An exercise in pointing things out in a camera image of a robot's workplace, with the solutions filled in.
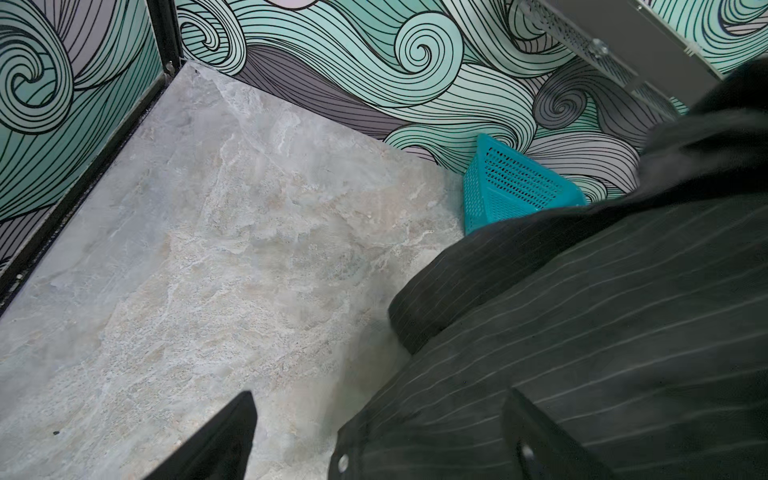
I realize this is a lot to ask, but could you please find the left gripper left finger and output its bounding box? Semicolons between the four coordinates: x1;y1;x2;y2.
145;391;258;480

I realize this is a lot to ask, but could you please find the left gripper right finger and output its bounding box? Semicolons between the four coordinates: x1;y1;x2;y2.
501;388;617;479

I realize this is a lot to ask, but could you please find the dark pinstriped long sleeve shirt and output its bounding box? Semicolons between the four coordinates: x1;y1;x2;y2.
328;57;767;479

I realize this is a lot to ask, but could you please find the teal plastic basket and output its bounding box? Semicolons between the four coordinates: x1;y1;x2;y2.
463;134;587;235

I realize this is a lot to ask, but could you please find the black perforated wall tray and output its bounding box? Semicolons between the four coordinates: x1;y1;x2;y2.
520;0;724;120

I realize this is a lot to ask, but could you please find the left black frame post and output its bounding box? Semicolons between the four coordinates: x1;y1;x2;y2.
1;1;180;305

